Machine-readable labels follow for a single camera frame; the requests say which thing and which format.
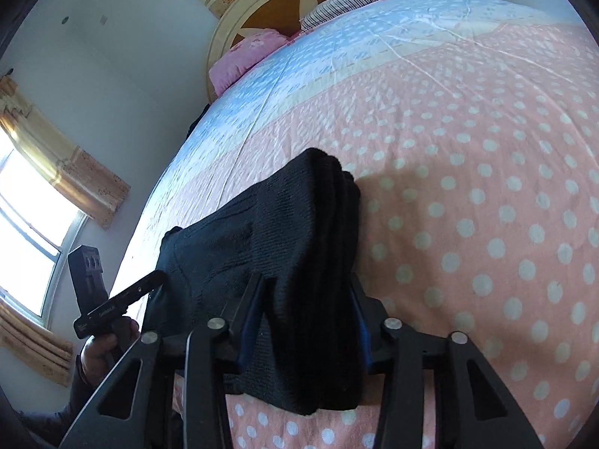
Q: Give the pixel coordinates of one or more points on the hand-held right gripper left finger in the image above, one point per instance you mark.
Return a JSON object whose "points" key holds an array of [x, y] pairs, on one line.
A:
{"points": [[248, 308]]}

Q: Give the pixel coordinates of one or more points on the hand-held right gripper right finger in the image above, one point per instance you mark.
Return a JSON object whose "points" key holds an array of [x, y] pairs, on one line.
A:
{"points": [[367, 332]]}

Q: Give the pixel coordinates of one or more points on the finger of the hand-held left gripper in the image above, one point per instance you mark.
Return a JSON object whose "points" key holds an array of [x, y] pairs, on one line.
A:
{"points": [[140, 287]]}

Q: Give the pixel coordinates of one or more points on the black pants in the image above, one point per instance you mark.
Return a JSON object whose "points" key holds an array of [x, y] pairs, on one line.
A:
{"points": [[304, 224]]}

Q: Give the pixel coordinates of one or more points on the person's left forearm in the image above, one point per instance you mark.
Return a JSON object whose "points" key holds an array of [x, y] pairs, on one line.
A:
{"points": [[61, 423]]}

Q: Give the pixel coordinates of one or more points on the person's left hand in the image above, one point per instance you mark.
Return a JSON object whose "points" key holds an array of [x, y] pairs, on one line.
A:
{"points": [[98, 355]]}

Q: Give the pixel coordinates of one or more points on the dark object beside bed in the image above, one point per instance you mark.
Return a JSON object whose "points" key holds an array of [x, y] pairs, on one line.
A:
{"points": [[196, 121]]}

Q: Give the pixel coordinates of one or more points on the pink and blue dotted bedsheet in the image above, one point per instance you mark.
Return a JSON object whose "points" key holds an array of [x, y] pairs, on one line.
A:
{"points": [[468, 149]]}

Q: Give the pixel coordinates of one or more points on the pink pillow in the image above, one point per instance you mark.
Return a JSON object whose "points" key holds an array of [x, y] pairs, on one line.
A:
{"points": [[243, 54]]}

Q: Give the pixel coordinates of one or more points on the cream wooden headboard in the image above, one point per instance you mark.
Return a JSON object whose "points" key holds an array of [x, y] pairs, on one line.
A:
{"points": [[262, 4]]}

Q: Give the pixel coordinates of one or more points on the striped pillow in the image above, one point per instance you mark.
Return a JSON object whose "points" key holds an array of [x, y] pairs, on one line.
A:
{"points": [[341, 7]]}

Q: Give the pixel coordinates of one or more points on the window with metal frame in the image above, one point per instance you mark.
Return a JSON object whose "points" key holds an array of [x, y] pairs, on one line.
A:
{"points": [[28, 243]]}

